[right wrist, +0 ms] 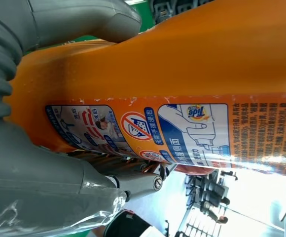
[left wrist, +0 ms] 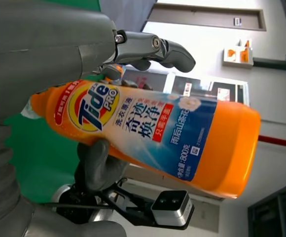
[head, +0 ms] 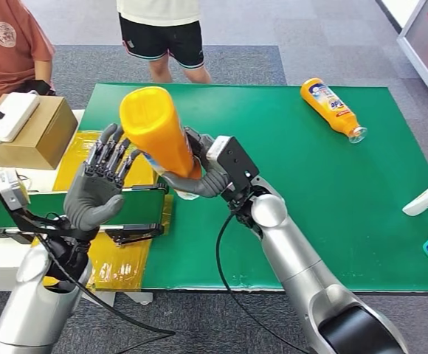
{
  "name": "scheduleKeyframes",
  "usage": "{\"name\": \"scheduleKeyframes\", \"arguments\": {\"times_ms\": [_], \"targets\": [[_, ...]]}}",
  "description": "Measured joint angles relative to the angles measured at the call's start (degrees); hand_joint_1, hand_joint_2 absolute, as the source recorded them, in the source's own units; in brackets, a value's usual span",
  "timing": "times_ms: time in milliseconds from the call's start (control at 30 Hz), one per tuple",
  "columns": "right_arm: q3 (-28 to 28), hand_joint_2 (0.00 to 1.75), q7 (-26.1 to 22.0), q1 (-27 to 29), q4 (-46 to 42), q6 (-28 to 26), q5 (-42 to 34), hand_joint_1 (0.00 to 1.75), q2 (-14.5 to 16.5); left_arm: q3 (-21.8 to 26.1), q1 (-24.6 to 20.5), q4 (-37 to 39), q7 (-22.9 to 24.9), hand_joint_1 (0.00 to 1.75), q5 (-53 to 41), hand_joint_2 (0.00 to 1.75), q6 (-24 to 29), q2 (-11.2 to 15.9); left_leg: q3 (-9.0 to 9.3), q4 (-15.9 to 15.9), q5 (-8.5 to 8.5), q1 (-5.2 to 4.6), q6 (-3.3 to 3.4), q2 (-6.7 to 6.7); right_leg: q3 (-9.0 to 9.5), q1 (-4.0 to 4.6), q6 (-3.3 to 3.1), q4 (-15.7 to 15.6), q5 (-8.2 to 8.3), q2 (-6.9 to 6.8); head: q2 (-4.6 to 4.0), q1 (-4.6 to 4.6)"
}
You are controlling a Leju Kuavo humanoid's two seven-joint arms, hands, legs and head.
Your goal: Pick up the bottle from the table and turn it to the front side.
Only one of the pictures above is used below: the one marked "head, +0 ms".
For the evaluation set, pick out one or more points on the white red display stand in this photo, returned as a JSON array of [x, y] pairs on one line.
[[424, 39]]

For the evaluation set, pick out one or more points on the white flat device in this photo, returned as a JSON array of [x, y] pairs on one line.
[[11, 117]]

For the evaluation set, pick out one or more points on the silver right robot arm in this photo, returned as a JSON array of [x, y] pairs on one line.
[[299, 264]]

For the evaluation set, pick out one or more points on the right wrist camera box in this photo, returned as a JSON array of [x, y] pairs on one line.
[[236, 163]]

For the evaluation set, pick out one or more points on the brown cardboard box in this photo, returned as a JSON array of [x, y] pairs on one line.
[[48, 141]]

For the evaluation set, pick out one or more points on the small green conveyor belt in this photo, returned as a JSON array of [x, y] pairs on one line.
[[140, 207]]

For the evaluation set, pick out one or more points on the yellow wrapped cardboard box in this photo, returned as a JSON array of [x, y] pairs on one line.
[[125, 266]]

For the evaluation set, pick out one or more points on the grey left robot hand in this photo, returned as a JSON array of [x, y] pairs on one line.
[[92, 200]]

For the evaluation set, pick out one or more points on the standing person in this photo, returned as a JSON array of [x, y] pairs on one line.
[[162, 39]]

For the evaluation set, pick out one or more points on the white spray bottle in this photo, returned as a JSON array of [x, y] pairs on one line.
[[424, 198]]

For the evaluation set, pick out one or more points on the orange bottle with barcode label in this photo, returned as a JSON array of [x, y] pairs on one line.
[[155, 127]]

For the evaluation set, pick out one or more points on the seated person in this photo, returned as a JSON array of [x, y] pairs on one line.
[[7, 49]]

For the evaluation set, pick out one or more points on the white table foot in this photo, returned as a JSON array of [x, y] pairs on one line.
[[140, 297]]

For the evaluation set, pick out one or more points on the orange bottle with blue label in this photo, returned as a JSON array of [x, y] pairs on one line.
[[328, 110]]

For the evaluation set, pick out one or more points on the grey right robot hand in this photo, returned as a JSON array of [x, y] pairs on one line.
[[214, 183]]

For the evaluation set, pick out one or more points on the green table mat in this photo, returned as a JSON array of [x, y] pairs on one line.
[[273, 171]]

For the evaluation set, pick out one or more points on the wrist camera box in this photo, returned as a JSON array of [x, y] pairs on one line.
[[236, 163], [9, 188]]

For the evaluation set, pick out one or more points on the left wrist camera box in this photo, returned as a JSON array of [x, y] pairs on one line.
[[9, 188]]

